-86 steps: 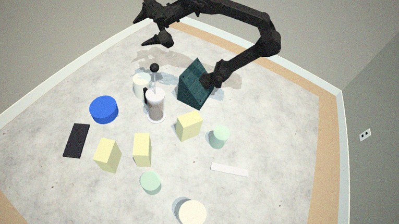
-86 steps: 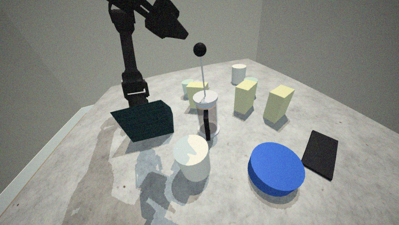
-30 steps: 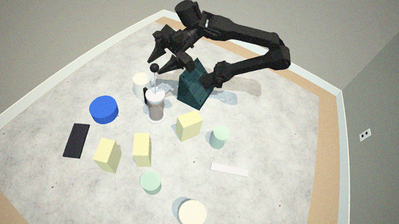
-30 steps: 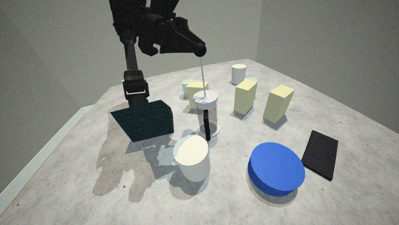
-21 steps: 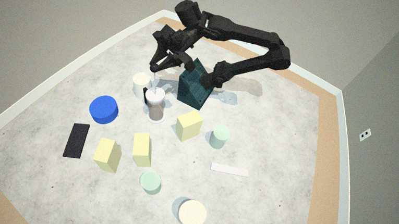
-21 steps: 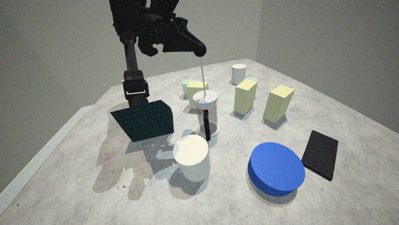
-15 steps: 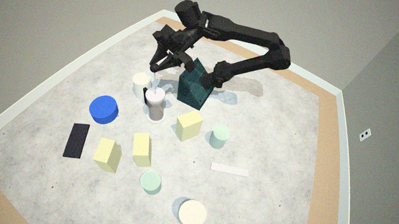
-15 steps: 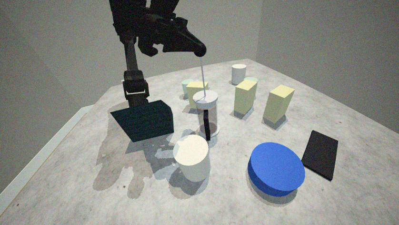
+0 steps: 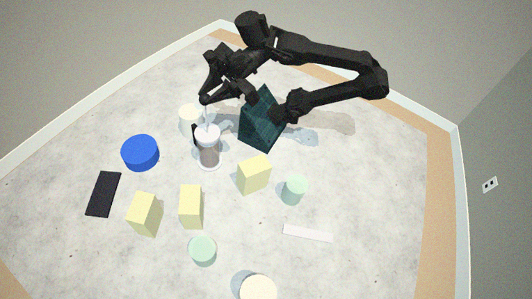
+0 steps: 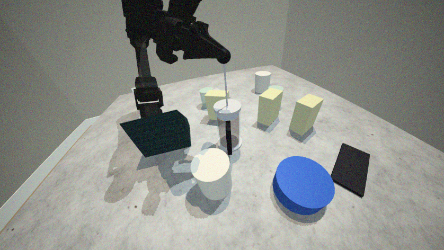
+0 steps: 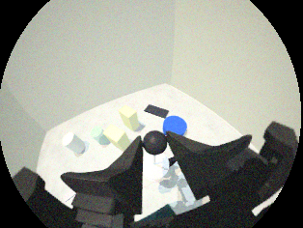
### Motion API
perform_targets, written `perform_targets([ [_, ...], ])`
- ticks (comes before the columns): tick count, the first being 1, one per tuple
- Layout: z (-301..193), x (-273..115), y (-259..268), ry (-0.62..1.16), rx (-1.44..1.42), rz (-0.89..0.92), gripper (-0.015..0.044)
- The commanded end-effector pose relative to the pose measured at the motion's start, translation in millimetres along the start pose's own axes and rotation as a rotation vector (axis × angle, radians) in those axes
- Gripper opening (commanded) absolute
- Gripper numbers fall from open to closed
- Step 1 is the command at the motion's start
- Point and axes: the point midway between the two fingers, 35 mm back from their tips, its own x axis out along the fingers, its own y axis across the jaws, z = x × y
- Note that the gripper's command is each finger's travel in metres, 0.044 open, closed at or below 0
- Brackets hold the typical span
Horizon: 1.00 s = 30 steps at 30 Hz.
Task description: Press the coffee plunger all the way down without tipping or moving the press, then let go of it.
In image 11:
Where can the blue flat cylinder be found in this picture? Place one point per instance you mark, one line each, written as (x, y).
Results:
(175, 124)

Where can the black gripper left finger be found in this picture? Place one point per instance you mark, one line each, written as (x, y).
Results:
(123, 179)

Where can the white flat bar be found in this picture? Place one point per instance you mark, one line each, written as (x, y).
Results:
(69, 194)

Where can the glass coffee plunger press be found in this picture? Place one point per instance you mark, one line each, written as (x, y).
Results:
(155, 163)

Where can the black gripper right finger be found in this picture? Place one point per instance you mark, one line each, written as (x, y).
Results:
(201, 163)

